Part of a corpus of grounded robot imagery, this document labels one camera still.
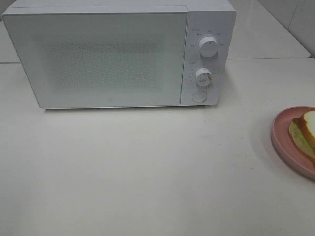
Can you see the round white door button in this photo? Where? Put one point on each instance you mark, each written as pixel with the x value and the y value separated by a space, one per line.
pixel 199 96

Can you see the white microwave door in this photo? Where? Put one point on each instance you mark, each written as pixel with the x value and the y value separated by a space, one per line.
pixel 101 60

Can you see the pink round plate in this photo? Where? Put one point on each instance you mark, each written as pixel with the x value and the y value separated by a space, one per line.
pixel 285 146

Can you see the white bread sandwich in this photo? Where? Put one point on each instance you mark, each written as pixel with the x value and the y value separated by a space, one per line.
pixel 302 131

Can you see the lower white timer knob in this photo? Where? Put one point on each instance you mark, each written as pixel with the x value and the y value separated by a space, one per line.
pixel 203 77

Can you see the upper white power knob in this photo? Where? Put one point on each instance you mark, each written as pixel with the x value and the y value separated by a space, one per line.
pixel 208 46

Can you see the white microwave oven body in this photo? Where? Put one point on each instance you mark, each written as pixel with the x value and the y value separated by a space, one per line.
pixel 204 18

